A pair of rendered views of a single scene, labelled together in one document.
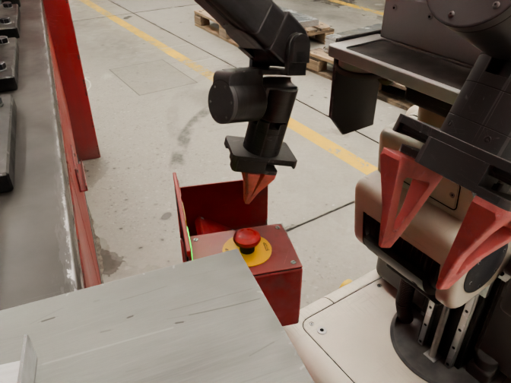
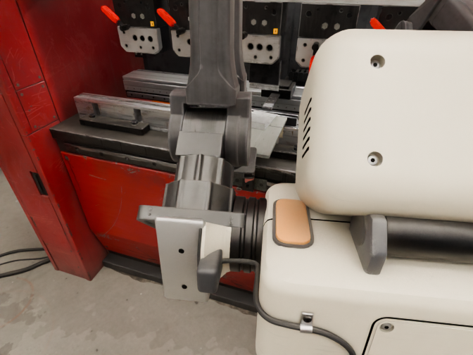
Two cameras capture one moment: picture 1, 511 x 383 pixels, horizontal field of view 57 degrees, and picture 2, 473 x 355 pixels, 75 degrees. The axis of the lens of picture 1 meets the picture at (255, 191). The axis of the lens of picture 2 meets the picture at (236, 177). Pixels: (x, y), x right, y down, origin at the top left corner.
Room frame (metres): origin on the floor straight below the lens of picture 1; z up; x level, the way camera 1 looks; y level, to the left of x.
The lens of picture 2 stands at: (0.67, -0.58, 1.43)
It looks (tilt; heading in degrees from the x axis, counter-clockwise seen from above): 35 degrees down; 130
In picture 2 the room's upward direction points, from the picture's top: straight up
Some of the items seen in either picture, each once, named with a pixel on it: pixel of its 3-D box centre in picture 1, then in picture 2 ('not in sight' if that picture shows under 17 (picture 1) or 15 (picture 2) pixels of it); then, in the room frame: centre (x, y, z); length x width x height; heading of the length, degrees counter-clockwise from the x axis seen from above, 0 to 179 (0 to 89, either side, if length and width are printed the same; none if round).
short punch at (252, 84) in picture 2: not in sight; (264, 75); (0.09, 0.24, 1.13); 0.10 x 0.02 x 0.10; 22
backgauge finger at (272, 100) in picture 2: not in sight; (274, 94); (0.03, 0.39, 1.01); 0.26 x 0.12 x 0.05; 112
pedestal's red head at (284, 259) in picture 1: (234, 246); not in sight; (0.57, 0.03, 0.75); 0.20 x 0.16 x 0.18; 13
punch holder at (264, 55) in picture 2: not in sight; (258, 31); (0.06, 0.23, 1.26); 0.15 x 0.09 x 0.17; 22
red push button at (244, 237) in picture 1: (246, 243); not in sight; (0.53, 0.01, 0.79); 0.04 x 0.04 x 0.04
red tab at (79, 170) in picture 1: (78, 166); not in sight; (1.10, 0.48, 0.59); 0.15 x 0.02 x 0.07; 22
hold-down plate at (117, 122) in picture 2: not in sight; (114, 124); (-0.45, -0.04, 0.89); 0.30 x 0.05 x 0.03; 22
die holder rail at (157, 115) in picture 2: not in sight; (131, 113); (-0.42, 0.03, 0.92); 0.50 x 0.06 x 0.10; 22
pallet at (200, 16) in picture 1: (260, 26); not in sight; (4.56, -0.04, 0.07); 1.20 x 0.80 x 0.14; 31
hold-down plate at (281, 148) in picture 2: not in sight; (267, 148); (0.14, 0.20, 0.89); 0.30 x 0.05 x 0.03; 22
